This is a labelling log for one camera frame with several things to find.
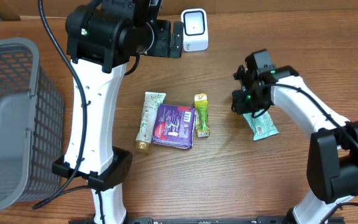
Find teal wet wipes pack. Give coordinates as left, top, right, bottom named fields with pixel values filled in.
left=243, top=110, right=279, bottom=141

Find green yellow juice pouch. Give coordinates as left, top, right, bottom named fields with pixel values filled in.
left=194, top=93, right=209, bottom=138

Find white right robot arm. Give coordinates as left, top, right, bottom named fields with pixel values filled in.
left=231, top=65, right=358, bottom=223

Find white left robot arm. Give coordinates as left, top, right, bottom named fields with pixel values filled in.
left=52, top=0, right=183, bottom=223

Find white barcode scanner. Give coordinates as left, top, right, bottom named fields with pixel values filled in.
left=181, top=8, right=209, bottom=52

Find white cream tube gold cap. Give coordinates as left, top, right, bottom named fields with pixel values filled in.
left=135, top=91, right=166, bottom=154

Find purple pad package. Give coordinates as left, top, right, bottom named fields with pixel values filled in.
left=152, top=104, right=195, bottom=149

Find grey plastic basket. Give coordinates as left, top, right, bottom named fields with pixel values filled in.
left=0, top=37, right=65, bottom=210

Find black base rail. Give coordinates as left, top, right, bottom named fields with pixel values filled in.
left=68, top=214, right=344, bottom=224

